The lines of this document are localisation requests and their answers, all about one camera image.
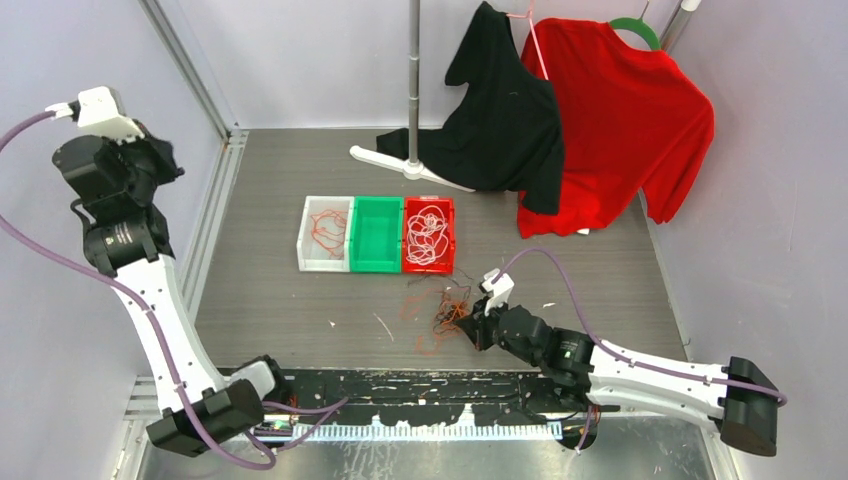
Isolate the pink hanger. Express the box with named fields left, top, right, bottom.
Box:
left=506, top=1, right=550, bottom=81

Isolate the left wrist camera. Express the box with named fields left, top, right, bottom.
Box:
left=44, top=86, right=149, bottom=144

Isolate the red t-shirt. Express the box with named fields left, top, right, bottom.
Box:
left=517, top=18, right=715, bottom=238

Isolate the aluminium frame rail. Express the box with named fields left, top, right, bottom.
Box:
left=138, top=0, right=231, bottom=141

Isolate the green plastic bin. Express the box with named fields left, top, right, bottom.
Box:
left=349, top=196, right=404, bottom=274

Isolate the garment rack pole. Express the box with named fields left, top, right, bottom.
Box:
left=407, top=0, right=421, bottom=172

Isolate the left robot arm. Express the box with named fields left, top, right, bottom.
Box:
left=52, top=135, right=292, bottom=457

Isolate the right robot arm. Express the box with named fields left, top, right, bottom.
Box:
left=455, top=301, right=779, bottom=457

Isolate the white plastic bin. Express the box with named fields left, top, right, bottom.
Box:
left=296, top=195, right=354, bottom=273

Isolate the white rack base foot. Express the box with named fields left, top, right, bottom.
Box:
left=349, top=145, right=474, bottom=192

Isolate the black t-shirt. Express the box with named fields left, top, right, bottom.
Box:
left=418, top=1, right=565, bottom=215

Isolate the cable bundle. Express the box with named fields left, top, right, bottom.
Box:
left=407, top=268, right=478, bottom=339

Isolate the orange cable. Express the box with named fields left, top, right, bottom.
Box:
left=309, top=208, right=351, bottom=261
left=399, top=291, right=465, bottom=358

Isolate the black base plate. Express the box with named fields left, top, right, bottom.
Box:
left=266, top=369, right=587, bottom=427

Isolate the green hanger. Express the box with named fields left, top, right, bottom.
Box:
left=608, top=0, right=662, bottom=51

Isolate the red plastic bin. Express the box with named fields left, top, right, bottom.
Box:
left=401, top=196, right=456, bottom=275

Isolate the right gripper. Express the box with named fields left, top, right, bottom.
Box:
left=457, top=293, right=542, bottom=367

